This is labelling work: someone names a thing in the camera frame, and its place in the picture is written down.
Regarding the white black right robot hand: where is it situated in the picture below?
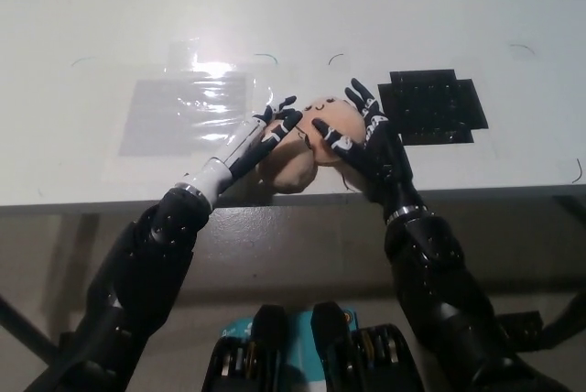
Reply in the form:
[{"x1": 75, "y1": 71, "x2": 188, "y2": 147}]
[{"x1": 310, "y1": 78, "x2": 422, "y2": 220}]

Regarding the black tape patch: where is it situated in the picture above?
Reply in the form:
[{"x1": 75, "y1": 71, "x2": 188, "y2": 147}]
[{"x1": 377, "y1": 69, "x2": 489, "y2": 147}]

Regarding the black table leg brace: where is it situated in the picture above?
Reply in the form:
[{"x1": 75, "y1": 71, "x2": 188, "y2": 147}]
[{"x1": 0, "y1": 293, "x2": 63, "y2": 368}]

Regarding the peach plush dumpling toy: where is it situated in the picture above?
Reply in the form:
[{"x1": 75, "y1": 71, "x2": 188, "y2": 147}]
[
  {"x1": 299, "y1": 94, "x2": 367, "y2": 169},
  {"x1": 258, "y1": 119, "x2": 320, "y2": 195}
]

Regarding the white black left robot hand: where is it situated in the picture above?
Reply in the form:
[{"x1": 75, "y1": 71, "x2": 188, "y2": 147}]
[{"x1": 180, "y1": 94, "x2": 303, "y2": 211}]

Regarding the black teal robot torso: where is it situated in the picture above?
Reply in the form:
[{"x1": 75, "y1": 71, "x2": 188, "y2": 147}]
[{"x1": 210, "y1": 302, "x2": 422, "y2": 392}]

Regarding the clear plastic tape sheet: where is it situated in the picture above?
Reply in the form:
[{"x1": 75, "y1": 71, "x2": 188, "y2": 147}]
[{"x1": 167, "y1": 41, "x2": 277, "y2": 136}]

